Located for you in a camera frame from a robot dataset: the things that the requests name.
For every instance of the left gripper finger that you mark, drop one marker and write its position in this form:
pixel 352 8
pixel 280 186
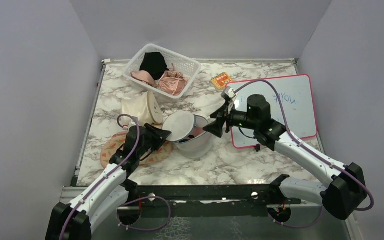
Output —
pixel 156 143
pixel 157 132

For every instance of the pink framed whiteboard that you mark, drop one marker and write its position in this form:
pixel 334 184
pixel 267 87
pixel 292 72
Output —
pixel 295 92

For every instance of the black whiteboard stand clip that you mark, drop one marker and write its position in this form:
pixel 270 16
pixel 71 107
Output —
pixel 257 148

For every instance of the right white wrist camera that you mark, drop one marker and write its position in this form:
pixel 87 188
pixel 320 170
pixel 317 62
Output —
pixel 228 94

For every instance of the black garment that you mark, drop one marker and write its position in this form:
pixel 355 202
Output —
pixel 154 63

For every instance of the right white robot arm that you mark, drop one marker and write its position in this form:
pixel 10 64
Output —
pixel 342 188

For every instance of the floral orange laundry bag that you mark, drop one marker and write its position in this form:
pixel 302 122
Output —
pixel 117 140

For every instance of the orange card pack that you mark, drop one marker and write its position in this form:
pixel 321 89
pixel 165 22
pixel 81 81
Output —
pixel 221 80

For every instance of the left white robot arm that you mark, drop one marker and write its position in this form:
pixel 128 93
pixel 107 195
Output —
pixel 78 219

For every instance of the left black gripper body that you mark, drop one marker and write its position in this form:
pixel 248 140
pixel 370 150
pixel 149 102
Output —
pixel 150 138

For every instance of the white plastic basket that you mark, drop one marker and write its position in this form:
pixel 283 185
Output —
pixel 189 67

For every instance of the cream cylindrical laundry bag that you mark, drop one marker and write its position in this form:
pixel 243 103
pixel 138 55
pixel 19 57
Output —
pixel 145 108

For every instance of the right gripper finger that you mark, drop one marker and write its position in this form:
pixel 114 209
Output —
pixel 217 127
pixel 222 113

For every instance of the dusty pink black-trimmed bra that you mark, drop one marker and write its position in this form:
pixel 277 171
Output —
pixel 196 132

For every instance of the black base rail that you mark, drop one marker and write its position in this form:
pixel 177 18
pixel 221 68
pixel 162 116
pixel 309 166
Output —
pixel 196 201

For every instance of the pink satin bra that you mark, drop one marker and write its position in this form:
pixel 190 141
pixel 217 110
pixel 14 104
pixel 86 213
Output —
pixel 172 82

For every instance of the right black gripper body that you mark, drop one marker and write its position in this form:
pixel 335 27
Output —
pixel 236 118

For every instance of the beige bra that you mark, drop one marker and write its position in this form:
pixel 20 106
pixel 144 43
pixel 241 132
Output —
pixel 144 77

